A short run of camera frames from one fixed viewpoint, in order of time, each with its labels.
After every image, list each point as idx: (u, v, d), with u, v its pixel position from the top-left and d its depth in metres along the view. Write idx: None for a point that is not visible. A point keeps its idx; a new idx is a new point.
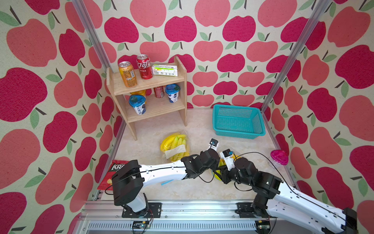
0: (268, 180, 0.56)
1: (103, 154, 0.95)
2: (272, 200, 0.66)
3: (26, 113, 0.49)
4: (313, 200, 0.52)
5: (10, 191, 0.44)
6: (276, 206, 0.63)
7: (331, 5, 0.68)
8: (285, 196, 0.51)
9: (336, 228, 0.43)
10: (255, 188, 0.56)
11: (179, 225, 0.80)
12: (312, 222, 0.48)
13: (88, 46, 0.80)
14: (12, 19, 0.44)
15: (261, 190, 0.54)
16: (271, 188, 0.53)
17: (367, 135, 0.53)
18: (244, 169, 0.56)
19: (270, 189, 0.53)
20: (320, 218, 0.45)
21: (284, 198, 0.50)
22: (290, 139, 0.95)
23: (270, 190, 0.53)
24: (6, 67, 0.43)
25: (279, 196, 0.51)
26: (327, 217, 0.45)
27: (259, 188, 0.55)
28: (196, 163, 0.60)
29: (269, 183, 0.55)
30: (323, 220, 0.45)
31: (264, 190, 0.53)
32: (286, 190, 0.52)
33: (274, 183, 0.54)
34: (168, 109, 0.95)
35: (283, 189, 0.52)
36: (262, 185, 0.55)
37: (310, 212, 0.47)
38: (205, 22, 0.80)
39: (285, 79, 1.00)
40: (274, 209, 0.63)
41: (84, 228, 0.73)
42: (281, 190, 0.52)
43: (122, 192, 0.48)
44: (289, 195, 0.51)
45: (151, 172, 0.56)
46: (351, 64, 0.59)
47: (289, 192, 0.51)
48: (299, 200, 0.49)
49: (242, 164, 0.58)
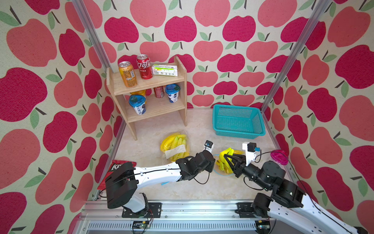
0: (290, 189, 0.51)
1: (103, 154, 0.95)
2: (275, 204, 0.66)
3: (26, 113, 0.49)
4: (333, 217, 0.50)
5: (10, 191, 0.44)
6: (279, 210, 0.63)
7: (331, 5, 0.68)
8: (307, 211, 0.47)
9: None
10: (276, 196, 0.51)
11: (179, 225, 0.80)
12: (316, 230, 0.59)
13: (88, 46, 0.80)
14: (12, 19, 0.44)
15: (281, 200, 0.49)
16: (295, 201, 0.49)
17: (367, 135, 0.53)
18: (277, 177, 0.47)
19: (294, 201, 0.49)
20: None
21: (305, 211, 0.47)
22: (290, 139, 0.95)
23: (291, 202, 0.48)
24: (6, 67, 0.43)
25: (300, 208, 0.48)
26: None
27: (281, 197, 0.50)
28: (191, 165, 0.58)
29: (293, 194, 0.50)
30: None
31: (284, 200, 0.49)
32: (309, 204, 0.49)
33: (296, 194, 0.50)
34: (168, 109, 0.95)
35: (306, 203, 0.49)
36: (284, 195, 0.50)
37: (325, 228, 0.46)
38: (205, 22, 0.80)
39: (285, 79, 1.00)
40: (276, 212, 0.63)
41: (84, 228, 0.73)
42: (304, 204, 0.48)
43: (116, 195, 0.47)
44: (312, 210, 0.48)
45: (145, 174, 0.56)
46: (351, 64, 0.59)
47: (311, 206, 0.48)
48: (321, 216, 0.47)
49: (274, 170, 0.49)
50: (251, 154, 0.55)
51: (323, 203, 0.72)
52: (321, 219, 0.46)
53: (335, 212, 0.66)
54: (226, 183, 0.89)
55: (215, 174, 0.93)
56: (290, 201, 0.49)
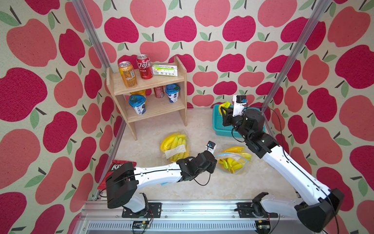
0: (264, 138, 0.55)
1: (103, 154, 0.95)
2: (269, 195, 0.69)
3: (26, 113, 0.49)
4: (302, 170, 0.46)
5: (10, 191, 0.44)
6: (270, 197, 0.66)
7: (331, 5, 0.68)
8: (274, 158, 0.48)
9: (312, 199, 0.41)
10: (247, 140, 0.56)
11: (179, 225, 0.80)
12: (291, 203, 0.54)
13: (88, 46, 0.80)
14: (12, 19, 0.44)
15: (253, 146, 0.52)
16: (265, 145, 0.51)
17: (367, 135, 0.53)
18: (254, 120, 0.50)
19: (263, 146, 0.51)
20: (301, 187, 0.43)
21: (272, 159, 0.48)
22: (290, 139, 0.95)
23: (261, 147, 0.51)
24: (6, 67, 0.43)
25: (269, 156, 0.49)
26: (308, 187, 0.42)
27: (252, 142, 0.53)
28: (191, 165, 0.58)
29: (265, 140, 0.53)
30: (302, 189, 0.42)
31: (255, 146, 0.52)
32: (278, 153, 0.49)
33: (270, 143, 0.52)
34: (168, 109, 0.95)
35: (276, 150, 0.50)
36: (256, 141, 0.54)
37: (292, 181, 0.44)
38: (205, 22, 0.80)
39: (285, 79, 1.00)
40: (267, 198, 0.67)
41: (84, 228, 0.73)
42: (272, 150, 0.50)
43: (116, 195, 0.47)
44: (279, 158, 0.48)
45: (145, 174, 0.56)
46: (351, 64, 0.59)
47: (280, 155, 0.49)
48: (289, 167, 0.46)
49: (253, 115, 0.51)
50: (238, 107, 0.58)
51: None
52: (288, 168, 0.46)
53: None
54: (226, 183, 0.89)
55: (215, 174, 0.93)
56: (260, 146, 0.51)
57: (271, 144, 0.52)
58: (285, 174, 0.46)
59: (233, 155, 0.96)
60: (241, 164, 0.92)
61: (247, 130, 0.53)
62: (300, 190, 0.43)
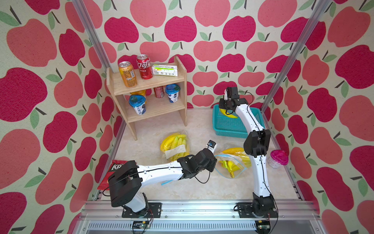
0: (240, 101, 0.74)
1: (103, 154, 0.95)
2: None
3: (26, 113, 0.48)
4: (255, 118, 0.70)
5: (10, 191, 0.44)
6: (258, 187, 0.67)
7: (331, 5, 0.68)
8: (240, 109, 0.74)
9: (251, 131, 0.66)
10: (228, 101, 0.87)
11: (179, 225, 0.80)
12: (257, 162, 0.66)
13: (88, 46, 0.80)
14: (12, 19, 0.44)
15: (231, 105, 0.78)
16: (238, 102, 0.77)
17: (367, 135, 0.53)
18: (231, 88, 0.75)
19: (236, 103, 0.77)
20: (248, 126, 0.68)
21: (238, 109, 0.74)
22: (290, 139, 0.95)
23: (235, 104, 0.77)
24: (6, 67, 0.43)
25: (238, 108, 0.75)
26: (252, 125, 0.68)
27: (231, 100, 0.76)
28: (192, 164, 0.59)
29: (239, 100, 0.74)
30: (249, 127, 0.68)
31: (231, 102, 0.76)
32: (244, 107, 0.75)
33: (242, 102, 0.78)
34: (168, 109, 0.95)
35: (243, 106, 0.76)
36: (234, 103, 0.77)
37: (246, 125, 0.70)
38: (205, 22, 0.80)
39: (285, 79, 1.00)
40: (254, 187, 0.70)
41: (84, 228, 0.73)
42: (240, 106, 0.76)
43: (120, 193, 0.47)
44: (243, 109, 0.74)
45: (148, 172, 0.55)
46: (351, 64, 0.59)
47: (244, 108, 0.75)
48: (246, 115, 0.72)
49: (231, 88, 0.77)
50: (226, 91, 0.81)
51: (323, 203, 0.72)
52: (245, 115, 0.72)
53: (335, 212, 0.66)
54: (226, 183, 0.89)
55: (215, 174, 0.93)
56: (235, 102, 0.78)
57: (243, 103, 0.77)
58: (243, 120, 0.72)
59: (232, 159, 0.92)
60: (239, 167, 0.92)
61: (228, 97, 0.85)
62: (249, 129, 0.68)
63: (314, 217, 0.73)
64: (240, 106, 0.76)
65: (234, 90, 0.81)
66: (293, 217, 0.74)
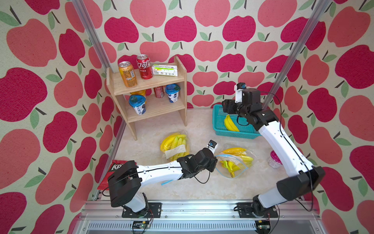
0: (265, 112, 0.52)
1: (103, 154, 0.95)
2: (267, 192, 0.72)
3: (27, 113, 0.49)
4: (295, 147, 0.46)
5: (10, 191, 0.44)
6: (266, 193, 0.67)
7: (331, 5, 0.68)
8: (269, 131, 0.50)
9: (292, 170, 0.44)
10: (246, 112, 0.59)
11: (179, 225, 0.80)
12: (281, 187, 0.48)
13: (88, 46, 0.80)
14: (12, 19, 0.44)
15: (252, 118, 0.55)
16: (264, 118, 0.53)
17: (367, 135, 0.53)
18: (250, 94, 0.55)
19: (260, 117, 0.53)
20: (286, 158, 0.46)
21: (268, 132, 0.50)
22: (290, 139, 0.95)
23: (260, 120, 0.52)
24: (6, 67, 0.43)
25: (265, 128, 0.50)
26: (293, 161, 0.45)
27: (252, 114, 0.56)
28: (192, 163, 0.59)
29: (264, 113, 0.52)
30: (286, 160, 0.46)
31: (254, 117, 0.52)
32: (275, 127, 0.51)
33: (270, 118, 0.53)
34: (168, 109, 0.95)
35: (273, 125, 0.51)
36: (256, 115, 0.57)
37: (282, 156, 0.47)
38: (205, 22, 0.80)
39: (285, 79, 1.00)
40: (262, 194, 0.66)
41: (84, 228, 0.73)
42: (269, 125, 0.51)
43: (120, 193, 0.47)
44: (274, 131, 0.50)
45: (148, 172, 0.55)
46: (351, 64, 0.59)
47: (275, 129, 0.50)
48: (281, 140, 0.48)
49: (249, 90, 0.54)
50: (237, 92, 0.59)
51: (323, 203, 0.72)
52: (279, 141, 0.48)
53: (335, 212, 0.66)
54: (226, 183, 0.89)
55: (215, 174, 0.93)
56: (259, 118, 0.53)
57: (270, 118, 0.53)
58: (275, 147, 0.49)
59: (233, 159, 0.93)
60: (240, 167, 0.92)
61: (244, 107, 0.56)
62: (286, 163, 0.46)
63: (314, 217, 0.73)
64: (269, 124, 0.51)
65: (255, 98, 0.53)
66: (294, 217, 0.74)
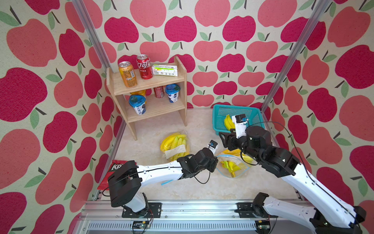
0: (283, 156, 0.46)
1: (103, 154, 0.95)
2: (270, 198, 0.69)
3: (26, 113, 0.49)
4: (328, 192, 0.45)
5: (10, 191, 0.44)
6: (272, 202, 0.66)
7: (332, 5, 0.68)
8: (300, 182, 0.42)
9: (341, 224, 0.38)
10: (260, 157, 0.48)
11: (179, 225, 0.80)
12: (302, 213, 0.52)
13: (88, 46, 0.80)
14: (12, 19, 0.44)
15: (272, 166, 0.44)
16: (286, 165, 0.44)
17: (367, 135, 0.53)
18: (260, 138, 0.45)
19: (282, 165, 0.44)
20: (327, 209, 0.39)
21: (298, 182, 0.42)
22: (290, 139, 0.95)
23: (283, 168, 0.43)
24: (6, 67, 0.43)
25: (292, 178, 0.42)
26: (338, 211, 0.39)
27: (271, 162, 0.46)
28: (191, 163, 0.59)
29: (283, 158, 0.45)
30: (329, 211, 0.39)
31: (275, 166, 0.44)
32: (303, 174, 0.43)
33: (290, 162, 0.45)
34: (168, 109, 0.95)
35: (300, 172, 0.43)
36: (275, 162, 0.45)
37: (319, 204, 0.40)
38: (205, 22, 0.80)
39: (286, 79, 1.00)
40: (270, 204, 0.64)
41: (84, 228, 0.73)
42: (296, 172, 0.43)
43: (120, 193, 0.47)
44: (305, 180, 0.42)
45: (148, 172, 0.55)
46: (351, 64, 0.59)
47: (305, 177, 0.43)
48: (314, 188, 0.41)
49: (256, 131, 0.47)
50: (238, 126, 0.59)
51: None
52: (314, 191, 0.41)
53: None
54: (226, 182, 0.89)
55: (215, 174, 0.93)
56: (280, 166, 0.44)
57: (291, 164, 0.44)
58: (311, 197, 0.41)
59: (234, 159, 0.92)
60: (240, 167, 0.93)
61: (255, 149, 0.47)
62: (327, 213, 0.40)
63: None
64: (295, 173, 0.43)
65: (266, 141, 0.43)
66: None
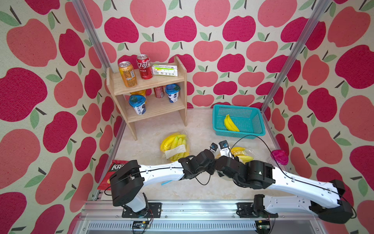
0: (259, 170, 0.47)
1: (103, 154, 0.95)
2: (267, 197, 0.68)
3: (26, 113, 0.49)
4: (307, 181, 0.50)
5: (10, 191, 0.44)
6: (271, 202, 0.63)
7: (331, 5, 0.68)
8: (282, 185, 0.44)
9: (332, 204, 0.41)
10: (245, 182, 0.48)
11: (179, 225, 0.80)
12: (301, 204, 0.53)
13: (88, 46, 0.80)
14: (12, 19, 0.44)
15: (255, 184, 0.44)
16: (265, 179, 0.45)
17: (367, 135, 0.53)
18: (227, 167, 0.48)
19: (262, 179, 0.45)
20: (316, 197, 0.42)
21: (281, 186, 0.44)
22: (290, 139, 0.95)
23: (263, 181, 0.44)
24: (6, 67, 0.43)
25: (274, 185, 0.44)
26: (324, 196, 0.42)
27: (252, 181, 0.45)
28: (193, 164, 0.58)
29: (258, 171, 0.47)
30: (318, 199, 0.42)
31: (257, 183, 0.44)
32: (281, 177, 0.45)
33: (267, 172, 0.46)
34: (168, 109, 0.95)
35: (278, 177, 0.45)
36: (255, 179, 0.45)
37: (308, 195, 0.42)
38: (205, 22, 0.80)
39: (285, 79, 1.00)
40: (270, 205, 0.63)
41: (84, 228, 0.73)
42: (275, 180, 0.45)
43: (122, 192, 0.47)
44: (285, 182, 0.44)
45: (150, 171, 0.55)
46: (351, 64, 0.59)
47: (284, 179, 0.45)
48: (296, 185, 0.44)
49: (221, 162, 0.52)
50: (222, 151, 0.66)
51: None
52: (298, 186, 0.44)
53: None
54: (226, 182, 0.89)
55: (215, 174, 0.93)
56: (261, 180, 0.45)
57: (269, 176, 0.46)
58: (299, 193, 0.43)
59: None
60: None
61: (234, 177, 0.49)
62: (319, 201, 0.41)
63: (314, 217, 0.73)
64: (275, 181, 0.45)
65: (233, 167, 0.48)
66: (294, 217, 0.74)
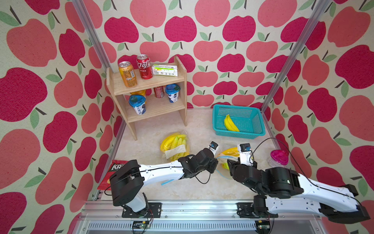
0: (284, 178, 0.44)
1: (103, 154, 0.95)
2: (270, 199, 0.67)
3: (26, 113, 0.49)
4: (328, 187, 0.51)
5: (10, 191, 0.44)
6: (275, 204, 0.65)
7: (332, 5, 0.68)
8: (309, 193, 0.42)
9: (351, 210, 0.42)
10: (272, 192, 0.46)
11: (179, 225, 0.80)
12: (309, 206, 0.54)
13: (88, 46, 0.80)
14: (12, 19, 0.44)
15: (283, 194, 0.41)
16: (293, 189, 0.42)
17: (367, 135, 0.53)
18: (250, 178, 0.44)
19: (290, 189, 0.42)
20: (337, 203, 0.42)
21: (308, 194, 0.42)
22: (290, 139, 0.95)
23: (291, 190, 0.41)
24: (6, 67, 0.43)
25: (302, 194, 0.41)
26: (345, 202, 0.43)
27: (279, 191, 0.42)
28: (192, 163, 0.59)
29: (285, 181, 0.43)
30: (339, 205, 0.42)
31: (285, 192, 0.41)
32: (307, 184, 0.44)
33: (292, 180, 0.43)
34: (168, 109, 0.95)
35: (304, 184, 0.43)
36: (282, 188, 0.42)
37: (329, 202, 0.42)
38: (205, 22, 0.80)
39: (285, 79, 1.00)
40: (273, 207, 0.62)
41: (84, 228, 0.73)
42: (303, 187, 0.43)
43: (122, 192, 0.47)
44: (311, 189, 0.43)
45: (150, 171, 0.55)
46: (351, 64, 0.59)
47: (310, 186, 0.44)
48: (321, 192, 0.43)
49: (242, 173, 0.47)
50: (243, 155, 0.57)
51: None
52: (322, 194, 0.43)
53: None
54: (226, 182, 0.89)
55: (215, 174, 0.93)
56: (289, 189, 0.41)
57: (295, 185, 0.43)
58: (321, 200, 0.42)
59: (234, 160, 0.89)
60: None
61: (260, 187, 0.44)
62: (338, 206, 0.42)
63: (314, 217, 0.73)
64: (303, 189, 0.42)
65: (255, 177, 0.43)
66: (294, 217, 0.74)
